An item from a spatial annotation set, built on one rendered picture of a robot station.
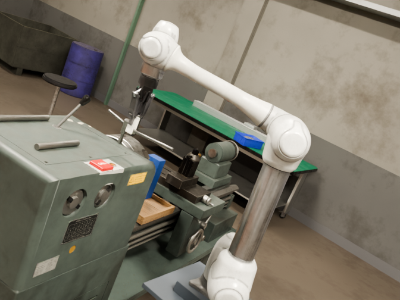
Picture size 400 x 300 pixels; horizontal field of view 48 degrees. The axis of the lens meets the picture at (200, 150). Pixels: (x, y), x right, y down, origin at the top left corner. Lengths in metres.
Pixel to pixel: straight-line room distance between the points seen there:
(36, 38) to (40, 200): 6.61
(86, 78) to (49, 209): 6.35
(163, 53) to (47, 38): 6.56
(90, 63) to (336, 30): 3.85
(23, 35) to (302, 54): 4.28
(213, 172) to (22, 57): 5.36
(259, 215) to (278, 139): 0.29
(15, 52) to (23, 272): 6.49
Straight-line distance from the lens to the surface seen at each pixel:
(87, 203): 1.55
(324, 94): 6.00
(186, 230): 2.52
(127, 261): 2.51
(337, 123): 5.93
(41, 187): 1.40
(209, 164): 3.05
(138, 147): 2.02
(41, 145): 1.54
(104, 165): 1.56
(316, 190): 6.01
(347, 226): 5.95
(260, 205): 1.63
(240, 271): 1.70
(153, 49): 1.51
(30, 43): 7.89
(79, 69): 7.65
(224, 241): 1.91
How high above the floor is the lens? 1.80
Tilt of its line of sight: 14 degrees down
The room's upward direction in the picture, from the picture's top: 23 degrees clockwise
